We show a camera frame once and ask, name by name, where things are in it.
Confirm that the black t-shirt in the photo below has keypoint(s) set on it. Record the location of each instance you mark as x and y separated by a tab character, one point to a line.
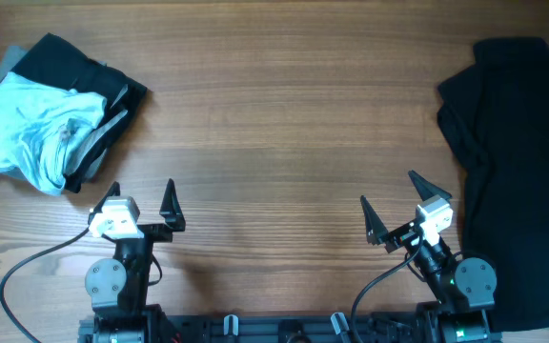
495	118

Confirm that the black folded garment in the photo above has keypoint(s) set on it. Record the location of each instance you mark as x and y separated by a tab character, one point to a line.
55	62

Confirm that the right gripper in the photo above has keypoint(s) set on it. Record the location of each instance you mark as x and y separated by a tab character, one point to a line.
375	229

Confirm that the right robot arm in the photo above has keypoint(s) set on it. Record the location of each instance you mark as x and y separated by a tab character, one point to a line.
462	283

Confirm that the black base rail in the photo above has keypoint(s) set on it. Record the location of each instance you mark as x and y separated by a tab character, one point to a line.
336	327

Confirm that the light blue folded garment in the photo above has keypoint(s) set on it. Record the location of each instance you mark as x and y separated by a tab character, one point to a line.
41	127

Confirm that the grey folded garment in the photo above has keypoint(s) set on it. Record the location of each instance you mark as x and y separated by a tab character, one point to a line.
12	56

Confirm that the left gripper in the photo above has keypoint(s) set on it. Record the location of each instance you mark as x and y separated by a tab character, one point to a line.
172	218

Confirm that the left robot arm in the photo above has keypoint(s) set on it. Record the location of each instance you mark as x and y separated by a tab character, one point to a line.
118	286

